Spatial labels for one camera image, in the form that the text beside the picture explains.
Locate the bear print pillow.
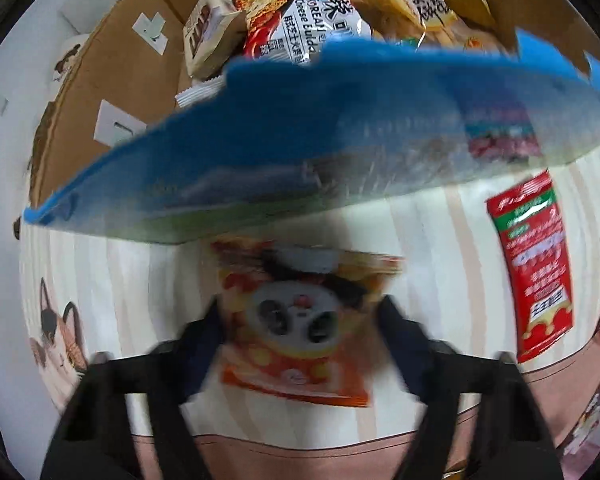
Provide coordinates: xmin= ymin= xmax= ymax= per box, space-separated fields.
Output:
xmin=50 ymin=35 xmax=88 ymax=83

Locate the cat print blanket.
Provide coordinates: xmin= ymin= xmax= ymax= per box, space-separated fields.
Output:
xmin=17 ymin=150 xmax=600 ymax=480

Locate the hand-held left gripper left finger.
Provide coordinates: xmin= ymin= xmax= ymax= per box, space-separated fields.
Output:
xmin=40 ymin=300 xmax=226 ymax=480

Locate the yellow round biscuit packet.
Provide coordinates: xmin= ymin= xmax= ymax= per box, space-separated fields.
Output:
xmin=345 ymin=0 xmax=511 ymax=56

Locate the long red snack packet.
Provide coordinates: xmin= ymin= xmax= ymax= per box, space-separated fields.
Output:
xmin=485 ymin=170 xmax=576 ymax=365

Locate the large noodle packet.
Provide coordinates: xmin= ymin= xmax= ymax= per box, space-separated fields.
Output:
xmin=235 ymin=0 xmax=376 ymax=66

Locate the printed plastic bag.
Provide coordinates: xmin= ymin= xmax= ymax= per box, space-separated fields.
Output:
xmin=555 ymin=375 xmax=600 ymax=461

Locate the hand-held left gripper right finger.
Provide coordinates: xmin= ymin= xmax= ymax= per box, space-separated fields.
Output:
xmin=375 ymin=295 xmax=566 ymax=480

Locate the orange panda snack packet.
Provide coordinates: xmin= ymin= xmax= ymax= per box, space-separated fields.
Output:
xmin=210 ymin=240 xmax=406 ymax=408

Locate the blue printed cardboard box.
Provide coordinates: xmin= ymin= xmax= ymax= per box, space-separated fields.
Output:
xmin=22 ymin=0 xmax=600 ymax=246

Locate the white cookie packet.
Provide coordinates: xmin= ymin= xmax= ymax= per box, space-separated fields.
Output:
xmin=175 ymin=76 xmax=227 ymax=109

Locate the white wafer box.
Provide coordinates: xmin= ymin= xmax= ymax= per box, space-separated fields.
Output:
xmin=182 ymin=0 xmax=246 ymax=81

